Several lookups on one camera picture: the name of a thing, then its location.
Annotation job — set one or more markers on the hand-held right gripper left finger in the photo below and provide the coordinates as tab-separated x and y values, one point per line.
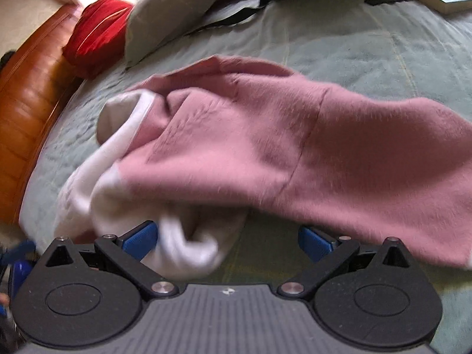
142	239

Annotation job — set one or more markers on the red pillow with piping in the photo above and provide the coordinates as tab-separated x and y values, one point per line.
96	33

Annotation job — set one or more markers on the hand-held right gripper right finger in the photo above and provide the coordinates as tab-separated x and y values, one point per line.
313	243

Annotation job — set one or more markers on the pink and white sweater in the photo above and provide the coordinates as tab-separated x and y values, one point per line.
258	136

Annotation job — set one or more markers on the wooden headboard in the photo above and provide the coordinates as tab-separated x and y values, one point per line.
25	118

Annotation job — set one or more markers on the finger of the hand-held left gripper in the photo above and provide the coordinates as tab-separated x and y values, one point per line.
20	251
22	278

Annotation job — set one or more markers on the white fleece cloth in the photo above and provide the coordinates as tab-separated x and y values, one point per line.
236	13

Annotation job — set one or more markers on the grey pillow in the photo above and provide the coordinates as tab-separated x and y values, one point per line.
166	14

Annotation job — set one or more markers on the green plaid blanket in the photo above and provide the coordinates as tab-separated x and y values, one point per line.
350	44

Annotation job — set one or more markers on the dark cloth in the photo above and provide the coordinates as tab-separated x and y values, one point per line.
5	61

